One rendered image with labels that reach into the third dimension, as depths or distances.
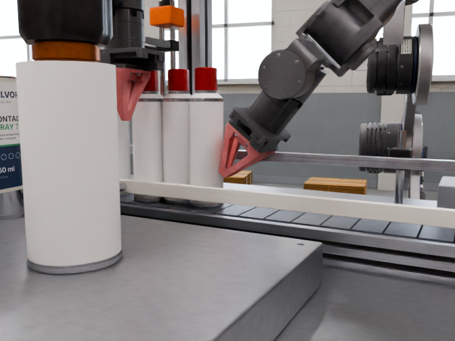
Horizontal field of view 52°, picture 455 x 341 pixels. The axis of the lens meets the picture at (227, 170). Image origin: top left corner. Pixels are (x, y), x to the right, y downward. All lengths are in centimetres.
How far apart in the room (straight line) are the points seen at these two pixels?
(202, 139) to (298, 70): 20
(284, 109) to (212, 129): 11
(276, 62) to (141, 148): 28
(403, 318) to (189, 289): 21
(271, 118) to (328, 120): 549
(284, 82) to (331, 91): 557
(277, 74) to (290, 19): 573
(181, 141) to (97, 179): 29
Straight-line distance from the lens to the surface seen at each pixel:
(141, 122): 73
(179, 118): 70
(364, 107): 609
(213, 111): 67
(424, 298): 55
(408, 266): 59
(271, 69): 55
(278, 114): 63
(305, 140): 616
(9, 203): 68
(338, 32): 61
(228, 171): 67
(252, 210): 68
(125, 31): 69
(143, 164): 73
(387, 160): 65
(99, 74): 43
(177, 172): 71
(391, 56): 123
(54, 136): 43
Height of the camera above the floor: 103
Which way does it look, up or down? 8 degrees down
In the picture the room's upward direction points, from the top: straight up
